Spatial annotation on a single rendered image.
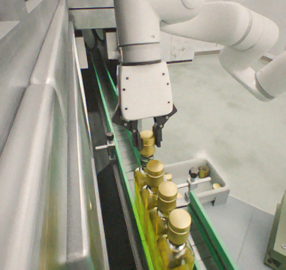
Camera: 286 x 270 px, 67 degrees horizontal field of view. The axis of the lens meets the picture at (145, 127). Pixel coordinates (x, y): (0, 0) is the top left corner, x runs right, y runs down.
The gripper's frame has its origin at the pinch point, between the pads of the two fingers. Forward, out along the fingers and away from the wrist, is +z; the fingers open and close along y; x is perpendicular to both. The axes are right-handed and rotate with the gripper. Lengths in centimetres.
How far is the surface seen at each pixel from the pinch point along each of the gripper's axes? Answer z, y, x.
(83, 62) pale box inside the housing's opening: -12, -8, 100
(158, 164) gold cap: 3.7, 0.6, -5.1
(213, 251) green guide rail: 30.4, 12.7, -6.3
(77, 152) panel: -8.7, -12.4, -19.8
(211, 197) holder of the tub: 34.4, 26.5, 15.8
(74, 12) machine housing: -36, -9, 81
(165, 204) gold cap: 7.9, -0.8, -11.5
